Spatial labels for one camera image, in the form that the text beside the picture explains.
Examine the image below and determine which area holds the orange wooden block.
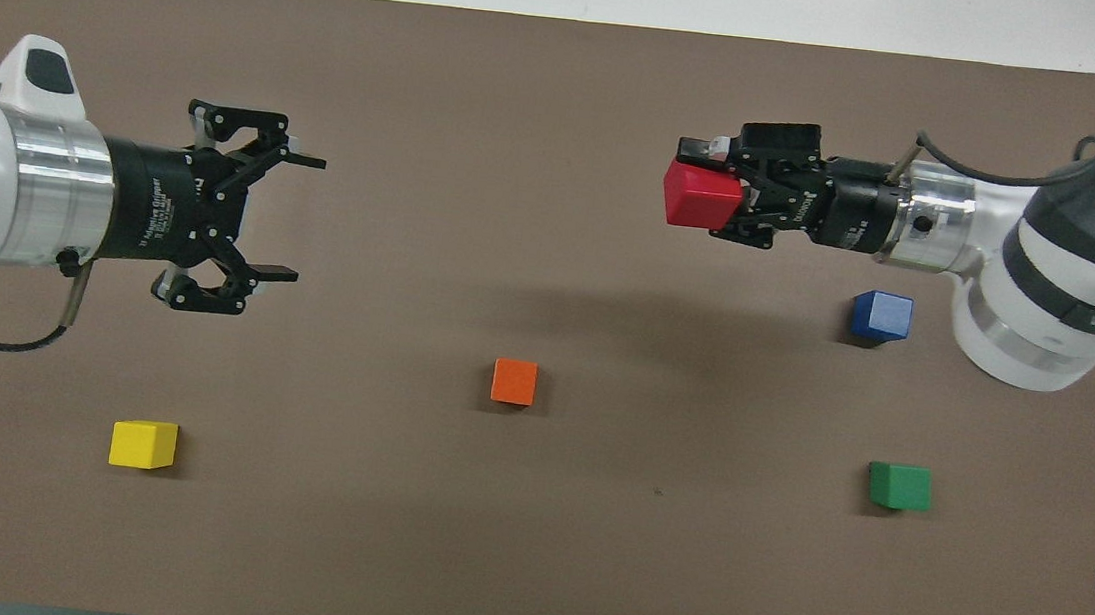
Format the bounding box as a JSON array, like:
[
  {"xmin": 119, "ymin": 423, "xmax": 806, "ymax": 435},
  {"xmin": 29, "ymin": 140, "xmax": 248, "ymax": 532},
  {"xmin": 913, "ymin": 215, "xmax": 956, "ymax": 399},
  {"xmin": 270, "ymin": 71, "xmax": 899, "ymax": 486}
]
[{"xmin": 489, "ymin": 357, "xmax": 540, "ymax": 408}]

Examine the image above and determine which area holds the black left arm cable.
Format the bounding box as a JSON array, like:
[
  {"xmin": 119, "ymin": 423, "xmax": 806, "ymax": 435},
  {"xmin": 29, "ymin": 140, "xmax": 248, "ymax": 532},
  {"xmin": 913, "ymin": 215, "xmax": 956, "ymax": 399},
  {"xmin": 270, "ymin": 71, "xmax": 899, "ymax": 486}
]
[{"xmin": 0, "ymin": 243, "xmax": 99, "ymax": 362}]

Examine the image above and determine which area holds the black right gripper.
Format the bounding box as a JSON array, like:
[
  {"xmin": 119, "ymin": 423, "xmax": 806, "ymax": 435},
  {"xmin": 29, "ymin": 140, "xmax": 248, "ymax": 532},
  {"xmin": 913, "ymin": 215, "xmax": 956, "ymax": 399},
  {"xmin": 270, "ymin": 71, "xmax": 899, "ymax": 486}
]
[{"xmin": 667, "ymin": 111, "xmax": 919, "ymax": 265}]

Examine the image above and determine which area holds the blue wooden block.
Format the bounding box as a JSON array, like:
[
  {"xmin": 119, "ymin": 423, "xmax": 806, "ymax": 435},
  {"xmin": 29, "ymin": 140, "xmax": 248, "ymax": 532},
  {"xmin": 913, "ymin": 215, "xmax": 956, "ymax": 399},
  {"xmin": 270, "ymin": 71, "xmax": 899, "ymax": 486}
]
[{"xmin": 848, "ymin": 288, "xmax": 915, "ymax": 345}]

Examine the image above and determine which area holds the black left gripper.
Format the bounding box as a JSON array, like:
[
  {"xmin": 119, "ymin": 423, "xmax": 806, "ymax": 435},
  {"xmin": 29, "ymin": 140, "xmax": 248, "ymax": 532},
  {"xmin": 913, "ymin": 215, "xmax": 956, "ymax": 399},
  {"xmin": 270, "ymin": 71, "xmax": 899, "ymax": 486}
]
[{"xmin": 88, "ymin": 91, "xmax": 333, "ymax": 325}]

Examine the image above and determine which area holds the brown table mat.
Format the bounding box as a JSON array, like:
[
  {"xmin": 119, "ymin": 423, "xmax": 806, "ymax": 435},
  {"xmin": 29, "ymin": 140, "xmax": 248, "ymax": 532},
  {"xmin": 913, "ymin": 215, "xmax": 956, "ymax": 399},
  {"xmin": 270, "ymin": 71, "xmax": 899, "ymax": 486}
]
[{"xmin": 0, "ymin": 0, "xmax": 1095, "ymax": 615}]

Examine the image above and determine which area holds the yellow wooden block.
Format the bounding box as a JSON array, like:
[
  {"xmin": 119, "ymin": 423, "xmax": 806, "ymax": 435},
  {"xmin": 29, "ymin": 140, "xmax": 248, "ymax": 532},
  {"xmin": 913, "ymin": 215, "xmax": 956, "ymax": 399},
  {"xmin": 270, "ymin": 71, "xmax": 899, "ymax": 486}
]
[{"xmin": 107, "ymin": 417, "xmax": 181, "ymax": 474}]

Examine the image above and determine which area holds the red wooden block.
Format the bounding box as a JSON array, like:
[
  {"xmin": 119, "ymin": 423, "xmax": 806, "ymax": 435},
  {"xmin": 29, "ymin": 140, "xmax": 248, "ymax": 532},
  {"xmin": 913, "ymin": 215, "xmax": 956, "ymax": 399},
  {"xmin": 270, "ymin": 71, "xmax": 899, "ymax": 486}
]
[{"xmin": 658, "ymin": 155, "xmax": 749, "ymax": 235}]

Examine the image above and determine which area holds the green wooden block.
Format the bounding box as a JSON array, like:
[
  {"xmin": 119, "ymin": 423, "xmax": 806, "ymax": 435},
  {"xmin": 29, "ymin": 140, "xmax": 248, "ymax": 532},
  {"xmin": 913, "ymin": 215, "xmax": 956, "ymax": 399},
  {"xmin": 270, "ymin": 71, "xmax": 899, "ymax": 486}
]
[{"xmin": 866, "ymin": 460, "xmax": 935, "ymax": 514}]

